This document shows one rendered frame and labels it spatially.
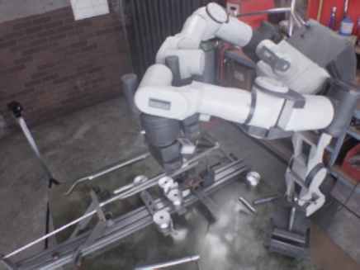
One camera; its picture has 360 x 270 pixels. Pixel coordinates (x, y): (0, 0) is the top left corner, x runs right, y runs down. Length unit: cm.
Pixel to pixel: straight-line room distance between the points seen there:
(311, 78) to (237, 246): 57
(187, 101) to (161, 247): 49
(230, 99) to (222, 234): 47
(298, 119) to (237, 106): 15
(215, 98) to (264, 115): 11
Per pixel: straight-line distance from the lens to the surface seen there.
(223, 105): 52
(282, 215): 89
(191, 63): 63
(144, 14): 301
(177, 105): 49
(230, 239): 83
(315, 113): 64
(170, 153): 60
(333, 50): 88
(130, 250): 83
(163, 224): 75
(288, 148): 241
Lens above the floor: 160
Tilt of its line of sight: 37 degrees down
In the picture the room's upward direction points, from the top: 5 degrees counter-clockwise
